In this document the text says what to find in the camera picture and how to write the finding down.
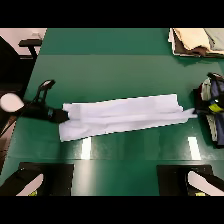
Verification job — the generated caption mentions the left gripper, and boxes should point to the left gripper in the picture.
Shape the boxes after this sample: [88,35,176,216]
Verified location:
[42,107,70,124]

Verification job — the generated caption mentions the white shirt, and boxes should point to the white shirt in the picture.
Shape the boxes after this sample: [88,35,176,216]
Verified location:
[58,93,199,143]

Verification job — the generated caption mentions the brown garment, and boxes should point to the brown garment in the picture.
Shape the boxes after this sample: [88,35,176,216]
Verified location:
[171,39,224,60]

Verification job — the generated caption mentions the cream garment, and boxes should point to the cream garment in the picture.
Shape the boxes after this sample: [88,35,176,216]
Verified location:
[169,27,214,52]

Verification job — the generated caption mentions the pale grey garment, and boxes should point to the pale grey garment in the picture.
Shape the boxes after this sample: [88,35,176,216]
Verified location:
[203,27,224,53]

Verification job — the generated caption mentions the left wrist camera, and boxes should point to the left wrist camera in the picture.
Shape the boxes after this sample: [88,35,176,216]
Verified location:
[32,79,57,105]

